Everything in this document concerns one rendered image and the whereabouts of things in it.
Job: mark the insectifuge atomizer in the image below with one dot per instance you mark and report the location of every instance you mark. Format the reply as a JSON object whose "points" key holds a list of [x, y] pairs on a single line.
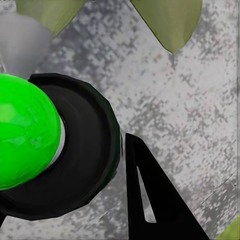
{"points": [[60, 141]]}

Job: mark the pot plant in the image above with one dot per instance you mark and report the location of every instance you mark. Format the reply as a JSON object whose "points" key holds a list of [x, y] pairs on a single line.
{"points": [[173, 22]]}

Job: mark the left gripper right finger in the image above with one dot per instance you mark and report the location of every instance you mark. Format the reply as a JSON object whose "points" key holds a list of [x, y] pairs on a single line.
{"points": [[174, 220]]}

